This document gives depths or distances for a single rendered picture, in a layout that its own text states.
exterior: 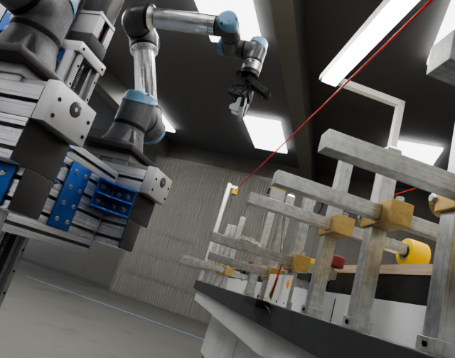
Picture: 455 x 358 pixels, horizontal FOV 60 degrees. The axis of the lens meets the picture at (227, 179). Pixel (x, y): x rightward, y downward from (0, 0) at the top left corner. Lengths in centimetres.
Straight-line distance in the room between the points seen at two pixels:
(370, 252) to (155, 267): 747
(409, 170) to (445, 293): 19
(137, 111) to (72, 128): 53
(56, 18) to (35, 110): 28
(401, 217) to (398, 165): 26
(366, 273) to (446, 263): 25
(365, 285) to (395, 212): 17
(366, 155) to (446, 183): 13
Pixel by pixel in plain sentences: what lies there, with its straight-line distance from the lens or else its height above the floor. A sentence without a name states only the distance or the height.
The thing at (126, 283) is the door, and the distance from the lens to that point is 848.
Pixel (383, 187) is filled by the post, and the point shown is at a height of 101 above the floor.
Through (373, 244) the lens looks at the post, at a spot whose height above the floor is 88.
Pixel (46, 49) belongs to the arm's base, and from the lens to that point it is 104.
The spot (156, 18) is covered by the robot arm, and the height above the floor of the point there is 157.
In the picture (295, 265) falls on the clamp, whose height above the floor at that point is 83.
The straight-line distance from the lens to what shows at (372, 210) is 89.
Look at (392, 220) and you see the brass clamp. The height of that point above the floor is 92.
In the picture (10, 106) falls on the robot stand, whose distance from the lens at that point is 93.
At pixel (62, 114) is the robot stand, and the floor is 94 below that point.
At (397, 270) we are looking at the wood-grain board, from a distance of 121.
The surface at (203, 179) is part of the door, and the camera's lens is 834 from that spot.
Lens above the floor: 70
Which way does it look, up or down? 15 degrees up
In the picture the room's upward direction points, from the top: 17 degrees clockwise
